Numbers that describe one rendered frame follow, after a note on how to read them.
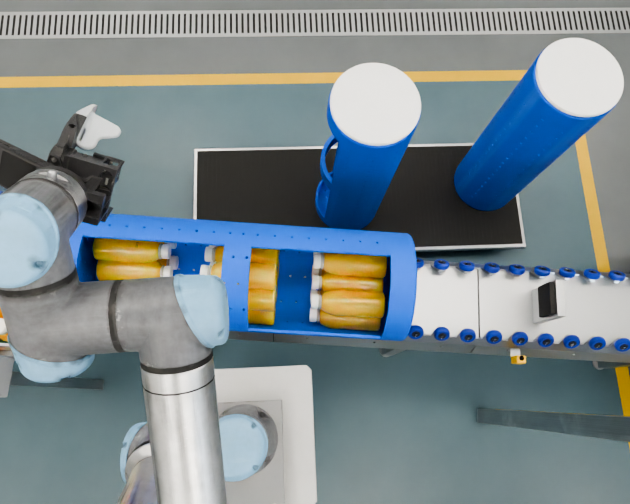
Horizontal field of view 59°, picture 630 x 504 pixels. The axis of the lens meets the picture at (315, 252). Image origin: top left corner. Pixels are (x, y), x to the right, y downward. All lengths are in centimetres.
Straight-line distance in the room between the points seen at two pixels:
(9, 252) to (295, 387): 94
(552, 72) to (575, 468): 170
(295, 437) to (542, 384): 162
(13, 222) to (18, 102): 267
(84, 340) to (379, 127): 127
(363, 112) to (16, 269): 132
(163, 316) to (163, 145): 233
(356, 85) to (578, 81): 69
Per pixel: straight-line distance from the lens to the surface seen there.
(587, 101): 195
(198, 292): 56
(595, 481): 288
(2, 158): 75
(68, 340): 59
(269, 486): 132
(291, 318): 155
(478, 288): 173
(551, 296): 163
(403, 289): 135
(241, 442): 109
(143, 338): 58
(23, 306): 59
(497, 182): 238
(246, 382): 138
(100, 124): 81
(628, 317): 190
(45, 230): 55
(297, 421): 138
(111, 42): 322
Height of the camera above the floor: 253
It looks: 75 degrees down
